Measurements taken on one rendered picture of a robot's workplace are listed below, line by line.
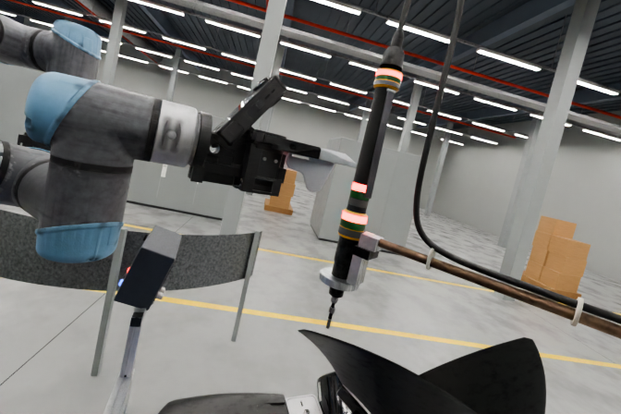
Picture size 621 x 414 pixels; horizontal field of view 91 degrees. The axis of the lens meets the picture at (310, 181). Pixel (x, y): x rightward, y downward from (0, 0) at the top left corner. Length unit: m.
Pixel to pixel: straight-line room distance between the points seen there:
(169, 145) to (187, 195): 6.24
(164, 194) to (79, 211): 6.35
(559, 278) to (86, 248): 8.42
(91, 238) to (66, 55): 0.41
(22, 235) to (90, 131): 2.12
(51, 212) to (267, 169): 0.23
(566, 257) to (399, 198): 3.62
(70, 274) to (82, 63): 1.83
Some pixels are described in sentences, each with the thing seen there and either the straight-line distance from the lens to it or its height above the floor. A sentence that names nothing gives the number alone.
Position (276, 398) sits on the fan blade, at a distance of 0.71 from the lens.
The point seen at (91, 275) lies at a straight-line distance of 2.38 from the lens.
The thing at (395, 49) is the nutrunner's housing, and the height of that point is 1.84.
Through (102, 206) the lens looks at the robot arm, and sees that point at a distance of 0.39.
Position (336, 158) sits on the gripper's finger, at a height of 1.65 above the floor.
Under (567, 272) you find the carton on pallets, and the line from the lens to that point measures 8.61.
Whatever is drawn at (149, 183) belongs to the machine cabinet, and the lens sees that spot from 6.79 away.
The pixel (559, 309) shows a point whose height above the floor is 1.54.
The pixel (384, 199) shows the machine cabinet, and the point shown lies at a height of 1.17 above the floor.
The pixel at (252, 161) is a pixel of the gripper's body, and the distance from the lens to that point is 0.39.
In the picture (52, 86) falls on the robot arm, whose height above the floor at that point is 1.65.
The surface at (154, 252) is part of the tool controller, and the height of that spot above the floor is 1.24.
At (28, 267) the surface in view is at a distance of 2.51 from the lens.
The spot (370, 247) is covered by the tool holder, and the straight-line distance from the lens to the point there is 0.51.
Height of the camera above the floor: 1.64
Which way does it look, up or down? 4 degrees down
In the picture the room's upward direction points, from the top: 13 degrees clockwise
